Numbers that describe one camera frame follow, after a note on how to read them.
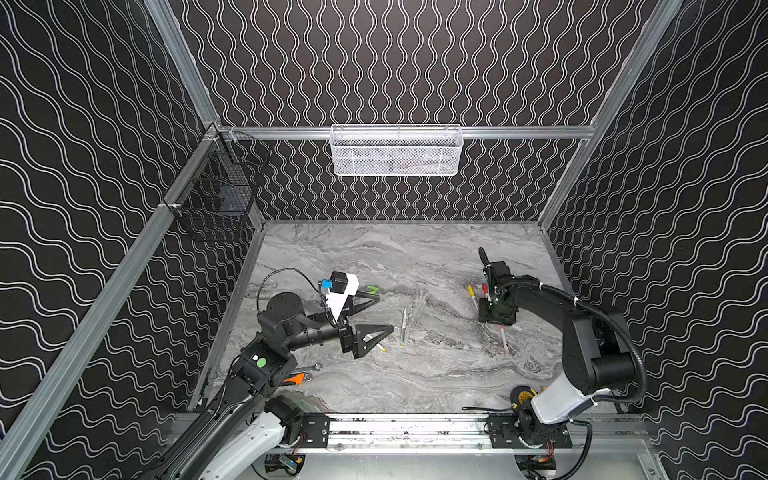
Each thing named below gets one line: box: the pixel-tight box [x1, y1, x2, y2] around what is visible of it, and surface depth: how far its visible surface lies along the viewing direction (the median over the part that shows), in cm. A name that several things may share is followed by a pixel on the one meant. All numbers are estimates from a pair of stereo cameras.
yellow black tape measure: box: [510, 385, 539, 410], surface depth 80 cm
